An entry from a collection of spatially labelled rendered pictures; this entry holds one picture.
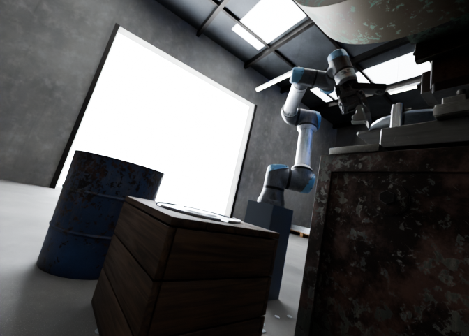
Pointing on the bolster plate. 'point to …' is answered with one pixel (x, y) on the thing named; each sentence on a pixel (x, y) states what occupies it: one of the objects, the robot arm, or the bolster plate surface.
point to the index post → (398, 114)
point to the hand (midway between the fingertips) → (370, 123)
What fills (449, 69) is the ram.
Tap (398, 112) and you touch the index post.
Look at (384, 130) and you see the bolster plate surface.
